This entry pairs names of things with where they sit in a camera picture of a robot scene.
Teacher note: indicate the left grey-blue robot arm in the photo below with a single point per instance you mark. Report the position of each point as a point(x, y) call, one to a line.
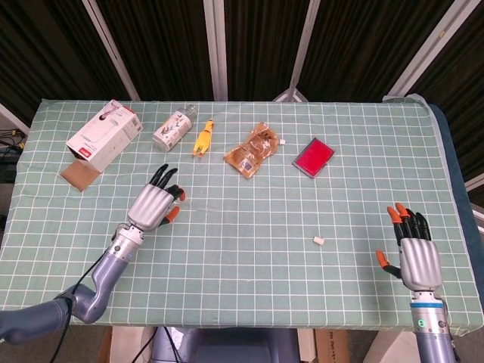
point(107, 272)

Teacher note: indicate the green checked tablecloth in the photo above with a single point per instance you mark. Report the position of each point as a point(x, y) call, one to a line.
point(242, 272)

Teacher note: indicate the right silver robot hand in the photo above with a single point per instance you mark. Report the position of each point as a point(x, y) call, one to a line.
point(419, 262)

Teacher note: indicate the clear bottle with floral label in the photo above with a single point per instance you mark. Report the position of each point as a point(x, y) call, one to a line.
point(172, 130)

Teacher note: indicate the grey-blue robot torso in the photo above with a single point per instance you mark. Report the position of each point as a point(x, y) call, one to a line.
point(234, 346)

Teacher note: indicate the yellow rubber chicken toy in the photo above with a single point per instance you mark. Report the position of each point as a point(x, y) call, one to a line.
point(203, 140)

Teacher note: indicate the red ink pad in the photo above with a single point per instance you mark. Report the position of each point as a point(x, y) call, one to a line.
point(314, 157)

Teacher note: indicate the brown liquid spout pouch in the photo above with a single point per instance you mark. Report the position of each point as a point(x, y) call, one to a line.
point(252, 149)

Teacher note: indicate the white frame post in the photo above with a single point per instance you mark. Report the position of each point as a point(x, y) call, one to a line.
point(427, 49)
point(111, 49)
point(304, 49)
point(215, 49)

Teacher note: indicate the white product box brown flap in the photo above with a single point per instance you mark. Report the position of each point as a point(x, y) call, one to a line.
point(104, 136)

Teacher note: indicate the white box under table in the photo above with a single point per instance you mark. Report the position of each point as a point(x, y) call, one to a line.
point(126, 346)
point(393, 349)

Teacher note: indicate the dark blue table padding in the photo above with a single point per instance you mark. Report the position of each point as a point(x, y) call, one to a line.
point(455, 151)

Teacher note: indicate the brown cardboard box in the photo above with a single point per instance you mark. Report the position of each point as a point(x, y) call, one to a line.
point(340, 348)

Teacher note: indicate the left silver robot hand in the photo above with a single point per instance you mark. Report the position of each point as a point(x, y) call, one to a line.
point(149, 206)

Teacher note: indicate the small white cap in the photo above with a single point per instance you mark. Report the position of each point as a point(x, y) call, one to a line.
point(319, 241)

